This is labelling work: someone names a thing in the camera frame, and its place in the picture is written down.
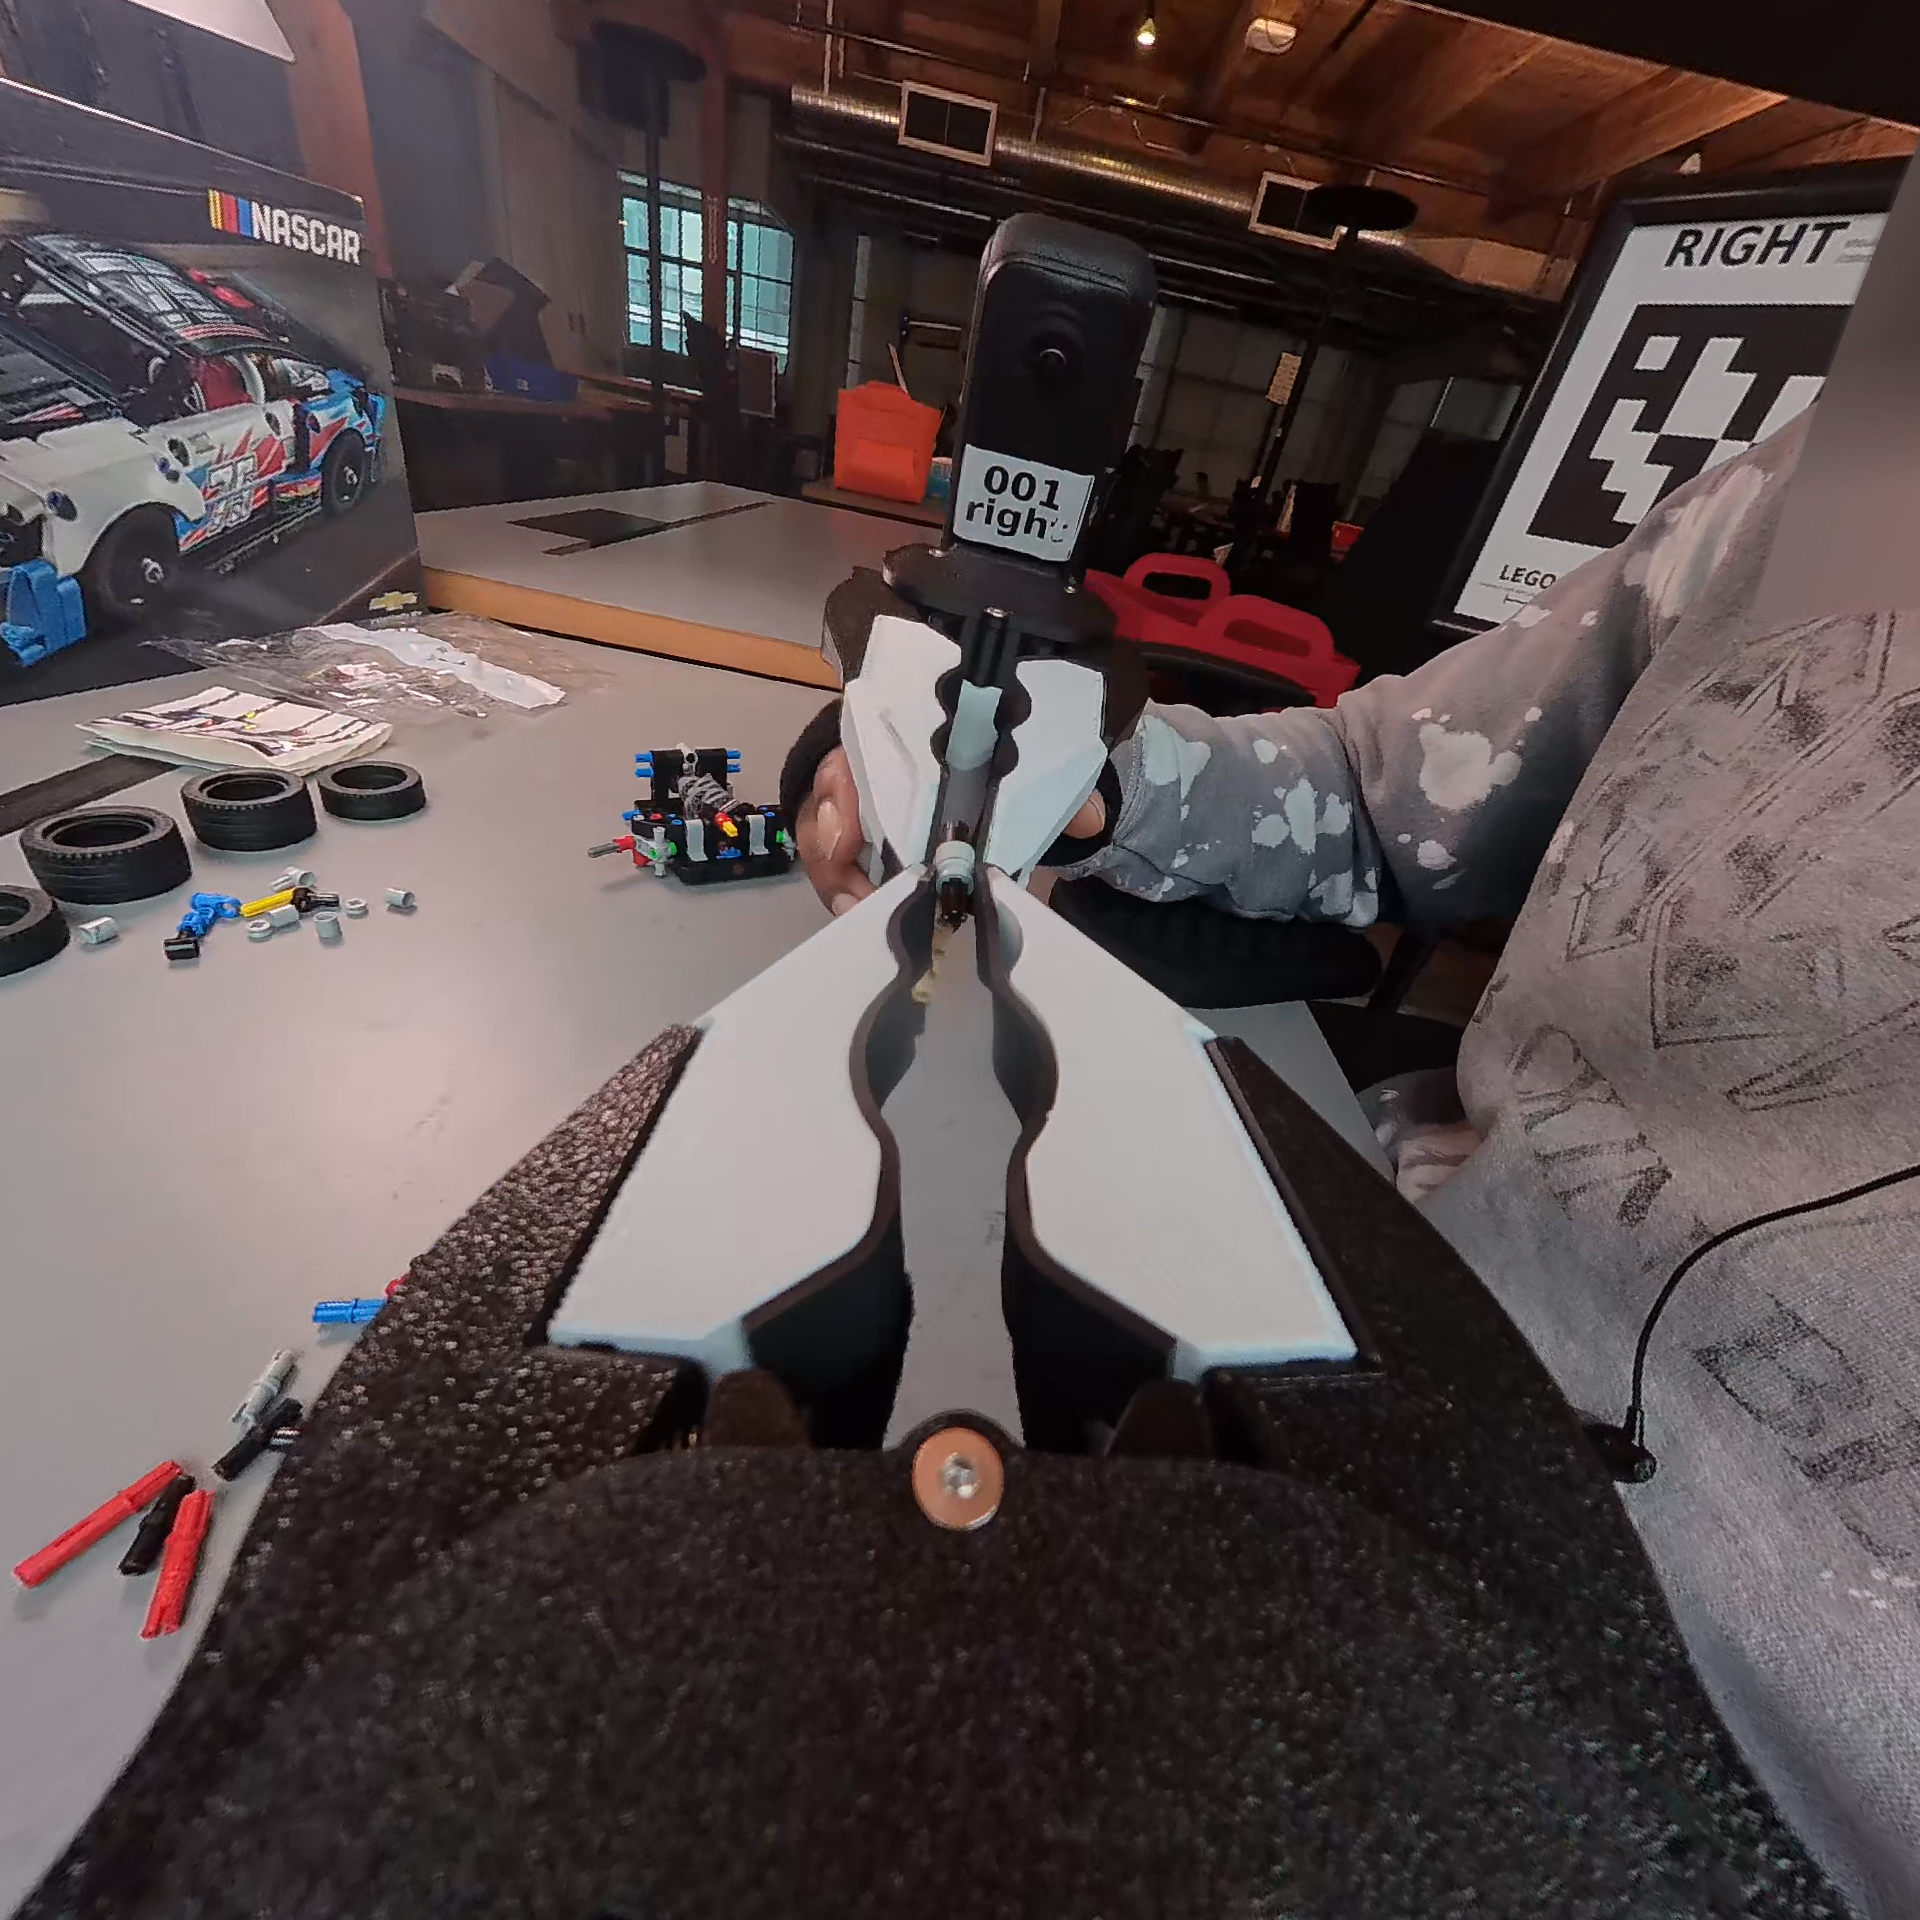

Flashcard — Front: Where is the orange plastic bin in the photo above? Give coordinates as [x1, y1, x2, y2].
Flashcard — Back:
[833, 378, 951, 504]

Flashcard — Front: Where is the person's right hand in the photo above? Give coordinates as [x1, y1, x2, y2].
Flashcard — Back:
[810, 742, 1115, 922]

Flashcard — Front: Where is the red plastic container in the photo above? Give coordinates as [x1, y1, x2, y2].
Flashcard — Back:
[1155, 591, 1364, 710]
[1086, 551, 1238, 635]

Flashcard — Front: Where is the clear plastic bag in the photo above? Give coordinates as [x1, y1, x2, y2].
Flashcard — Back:
[152, 614, 567, 718]

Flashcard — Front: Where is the person's right forearm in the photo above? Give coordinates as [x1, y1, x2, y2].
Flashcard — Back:
[1101, 452, 1802, 925]

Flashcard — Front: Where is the paned window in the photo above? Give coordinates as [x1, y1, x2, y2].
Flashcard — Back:
[618, 167, 796, 361]

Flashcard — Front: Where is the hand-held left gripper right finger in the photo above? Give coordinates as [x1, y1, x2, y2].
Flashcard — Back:
[977, 875, 1362, 1382]

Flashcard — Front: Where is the small black chassis assembly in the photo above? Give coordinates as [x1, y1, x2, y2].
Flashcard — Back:
[588, 739, 802, 888]

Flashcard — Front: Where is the white board with square marker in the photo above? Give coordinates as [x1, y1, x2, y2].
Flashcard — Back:
[1424, 156, 1920, 641]

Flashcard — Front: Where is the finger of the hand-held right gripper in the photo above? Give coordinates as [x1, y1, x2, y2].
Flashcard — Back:
[973, 660, 1115, 888]
[836, 611, 968, 893]

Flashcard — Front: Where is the black clip microphone cable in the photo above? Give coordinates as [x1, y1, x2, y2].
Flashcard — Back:
[1591, 1161, 1920, 1486]

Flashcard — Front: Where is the pile of small connector pins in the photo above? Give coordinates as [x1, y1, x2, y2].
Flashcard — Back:
[12, 1273, 416, 1639]

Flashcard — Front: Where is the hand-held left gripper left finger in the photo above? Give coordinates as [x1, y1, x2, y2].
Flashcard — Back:
[548, 875, 920, 1377]

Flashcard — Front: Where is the printed sticker sheet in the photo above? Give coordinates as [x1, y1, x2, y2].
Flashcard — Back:
[74, 684, 394, 781]

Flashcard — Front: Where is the person's grey patterned hoodie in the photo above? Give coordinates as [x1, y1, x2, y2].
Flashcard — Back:
[1396, 406, 1920, 1920]

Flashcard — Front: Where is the silver air duct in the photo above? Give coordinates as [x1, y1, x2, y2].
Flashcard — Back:
[787, 81, 1501, 230]

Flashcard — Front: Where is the grey beam with tan pins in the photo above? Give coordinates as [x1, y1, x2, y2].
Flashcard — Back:
[907, 838, 981, 1004]

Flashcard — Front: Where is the grey table with wooden edge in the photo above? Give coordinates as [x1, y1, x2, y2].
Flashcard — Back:
[411, 481, 964, 693]

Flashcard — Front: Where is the grey desk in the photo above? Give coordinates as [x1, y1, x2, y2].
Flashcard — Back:
[0, 614, 1398, 1920]

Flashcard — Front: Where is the group of small grey bushes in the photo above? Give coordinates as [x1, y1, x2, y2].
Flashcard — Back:
[79, 886, 417, 950]

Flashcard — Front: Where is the race car printed box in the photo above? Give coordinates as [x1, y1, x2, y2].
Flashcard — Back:
[0, 74, 429, 710]

